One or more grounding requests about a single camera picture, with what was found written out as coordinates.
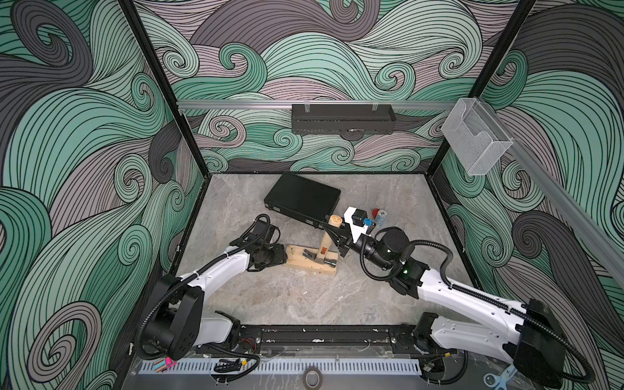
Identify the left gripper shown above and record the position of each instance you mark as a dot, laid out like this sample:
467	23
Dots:
279	256

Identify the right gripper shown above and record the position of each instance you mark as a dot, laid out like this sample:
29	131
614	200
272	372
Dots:
344	233

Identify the wooden handle claw hammer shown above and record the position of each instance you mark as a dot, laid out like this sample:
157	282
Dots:
321	256

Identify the wooden block with nails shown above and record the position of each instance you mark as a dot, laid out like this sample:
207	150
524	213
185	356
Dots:
297	260

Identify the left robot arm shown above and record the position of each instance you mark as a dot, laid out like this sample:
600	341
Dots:
174	323

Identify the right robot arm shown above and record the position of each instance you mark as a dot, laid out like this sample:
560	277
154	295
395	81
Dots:
527	335

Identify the black hard case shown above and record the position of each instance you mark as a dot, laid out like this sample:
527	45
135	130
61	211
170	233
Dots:
303	199

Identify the tape roll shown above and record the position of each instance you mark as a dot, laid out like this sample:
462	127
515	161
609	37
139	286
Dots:
312	379

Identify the pink small clip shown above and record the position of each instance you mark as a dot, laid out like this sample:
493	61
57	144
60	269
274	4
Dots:
169	363

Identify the blue scissors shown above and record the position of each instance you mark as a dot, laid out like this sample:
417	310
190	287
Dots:
500	382

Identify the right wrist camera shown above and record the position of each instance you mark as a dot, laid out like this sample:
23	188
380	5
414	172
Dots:
359	222

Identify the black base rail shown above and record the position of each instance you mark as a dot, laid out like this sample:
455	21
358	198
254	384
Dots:
270	340

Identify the black wall shelf tray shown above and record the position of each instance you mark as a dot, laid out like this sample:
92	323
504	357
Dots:
342	119

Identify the white slotted cable duct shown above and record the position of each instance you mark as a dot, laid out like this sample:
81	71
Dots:
279	366

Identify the clear plastic wall bin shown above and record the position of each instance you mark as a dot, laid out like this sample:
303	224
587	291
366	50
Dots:
476	135

